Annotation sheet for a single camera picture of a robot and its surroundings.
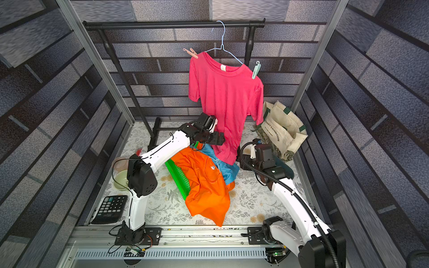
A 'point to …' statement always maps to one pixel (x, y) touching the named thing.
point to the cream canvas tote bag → (282, 129)
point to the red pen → (138, 152)
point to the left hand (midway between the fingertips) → (220, 138)
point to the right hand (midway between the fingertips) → (243, 157)
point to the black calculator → (110, 210)
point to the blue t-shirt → (229, 172)
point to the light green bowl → (121, 177)
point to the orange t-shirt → (209, 197)
